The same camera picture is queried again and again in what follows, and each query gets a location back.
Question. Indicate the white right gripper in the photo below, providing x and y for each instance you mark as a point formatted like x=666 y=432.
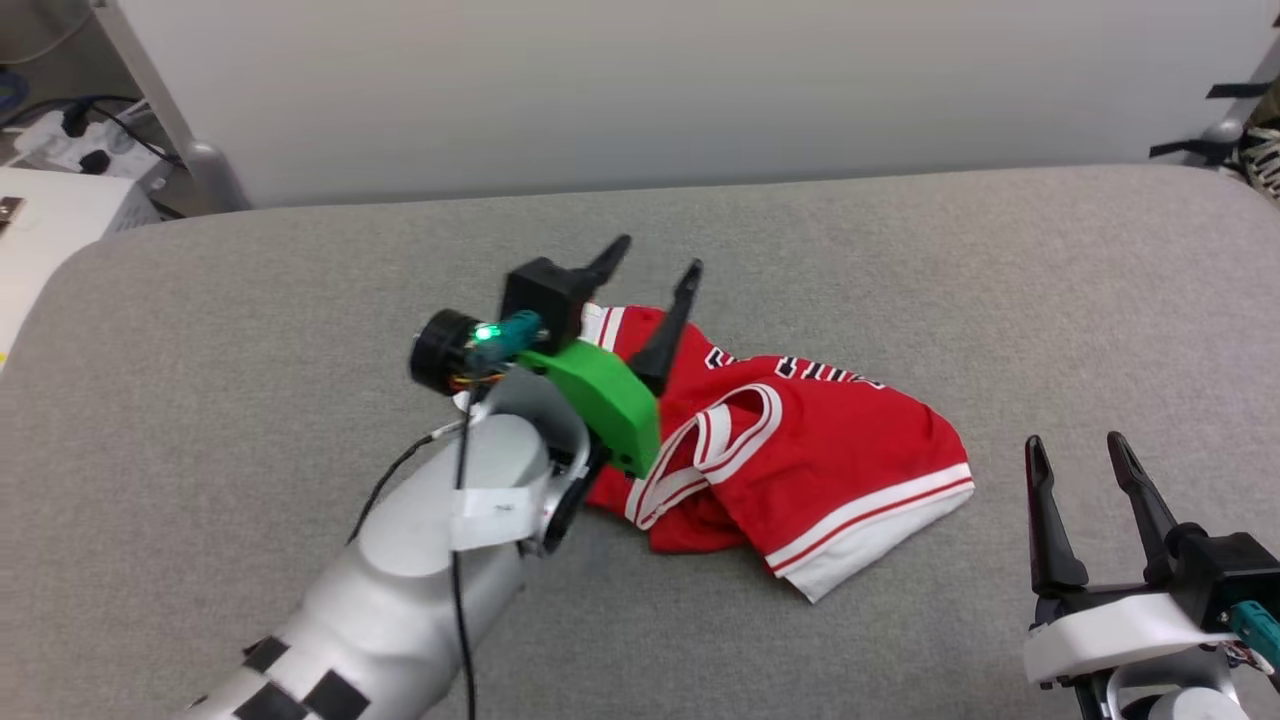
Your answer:
x=1110 y=630

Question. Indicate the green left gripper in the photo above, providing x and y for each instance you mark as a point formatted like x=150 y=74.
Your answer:
x=600 y=395

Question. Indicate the red basketball jersey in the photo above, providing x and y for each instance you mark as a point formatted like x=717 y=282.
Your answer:
x=850 y=450

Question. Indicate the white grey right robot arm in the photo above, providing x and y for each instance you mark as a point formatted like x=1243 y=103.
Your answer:
x=1160 y=700

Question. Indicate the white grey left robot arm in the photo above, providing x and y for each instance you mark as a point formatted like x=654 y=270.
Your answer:
x=400 y=600

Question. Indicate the black round left wrist module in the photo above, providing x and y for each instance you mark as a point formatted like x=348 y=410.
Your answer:
x=438 y=350

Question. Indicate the white slatted laundry basket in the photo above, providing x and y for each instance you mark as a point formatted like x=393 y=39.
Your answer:
x=1266 y=160

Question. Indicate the grey leg with black tape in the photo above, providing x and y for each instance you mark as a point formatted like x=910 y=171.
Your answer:
x=1232 y=128

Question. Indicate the grey metal stand leg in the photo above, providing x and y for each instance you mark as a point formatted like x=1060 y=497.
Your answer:
x=170 y=110

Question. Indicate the white box cabinet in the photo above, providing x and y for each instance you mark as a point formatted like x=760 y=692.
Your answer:
x=50 y=230

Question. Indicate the white power strip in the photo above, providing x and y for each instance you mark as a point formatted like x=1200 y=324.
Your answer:
x=55 y=140

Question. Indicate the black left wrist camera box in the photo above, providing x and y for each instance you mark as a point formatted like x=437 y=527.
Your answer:
x=540 y=295

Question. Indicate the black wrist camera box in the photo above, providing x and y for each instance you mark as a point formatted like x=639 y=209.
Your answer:
x=1220 y=570
x=540 y=295

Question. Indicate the teal left camera connector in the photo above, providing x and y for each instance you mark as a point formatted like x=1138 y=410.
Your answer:
x=507 y=335

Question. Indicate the teal camera connector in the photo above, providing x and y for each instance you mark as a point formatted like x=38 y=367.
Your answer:
x=507 y=335
x=1258 y=630

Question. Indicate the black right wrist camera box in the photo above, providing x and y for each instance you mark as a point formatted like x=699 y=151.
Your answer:
x=1220 y=570

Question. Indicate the teal right camera connector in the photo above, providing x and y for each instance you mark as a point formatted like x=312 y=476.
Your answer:
x=1258 y=630

